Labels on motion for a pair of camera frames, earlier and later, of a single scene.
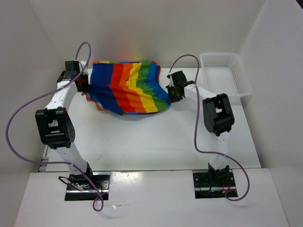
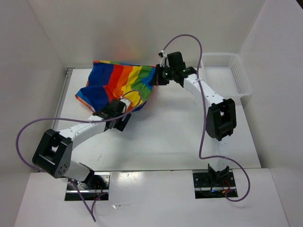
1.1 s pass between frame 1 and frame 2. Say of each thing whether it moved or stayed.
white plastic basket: stayed
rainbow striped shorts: moved
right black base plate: stayed
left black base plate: stayed
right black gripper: moved
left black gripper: moved
